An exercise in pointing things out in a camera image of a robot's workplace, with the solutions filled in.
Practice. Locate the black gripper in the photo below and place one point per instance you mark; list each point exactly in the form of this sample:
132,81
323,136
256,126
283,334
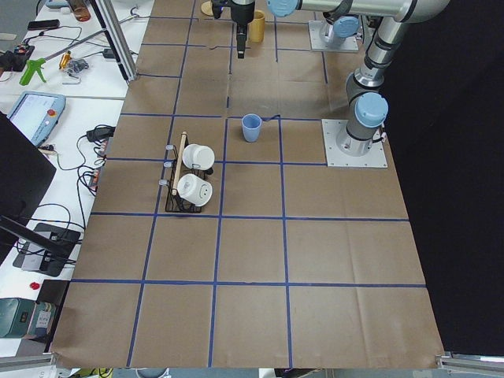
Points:
241,12

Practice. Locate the light blue plastic cup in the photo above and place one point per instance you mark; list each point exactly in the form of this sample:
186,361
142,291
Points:
251,127

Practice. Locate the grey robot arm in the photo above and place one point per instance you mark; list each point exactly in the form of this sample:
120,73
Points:
339,34
368,109

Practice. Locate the bamboo chopstick holder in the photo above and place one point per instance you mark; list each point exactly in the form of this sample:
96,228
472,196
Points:
257,27

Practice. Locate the white smiley mug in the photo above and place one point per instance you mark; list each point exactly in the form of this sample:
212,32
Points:
194,189
197,156

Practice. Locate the black power adapter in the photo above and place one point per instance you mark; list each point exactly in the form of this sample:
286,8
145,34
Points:
100,133

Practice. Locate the blue teach pendant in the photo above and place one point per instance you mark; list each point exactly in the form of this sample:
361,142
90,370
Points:
36,114

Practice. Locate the black monitor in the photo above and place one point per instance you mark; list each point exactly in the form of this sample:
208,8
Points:
25,174

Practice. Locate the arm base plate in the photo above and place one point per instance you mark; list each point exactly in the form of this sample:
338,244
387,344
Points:
324,39
342,151

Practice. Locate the aluminium frame post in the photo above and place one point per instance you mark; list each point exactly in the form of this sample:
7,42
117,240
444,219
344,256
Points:
109,22

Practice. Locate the black wire cup rack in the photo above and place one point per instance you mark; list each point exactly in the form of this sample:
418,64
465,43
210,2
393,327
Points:
174,203

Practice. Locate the green handled reacher grabber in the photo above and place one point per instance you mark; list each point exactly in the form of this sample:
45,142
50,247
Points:
36,66

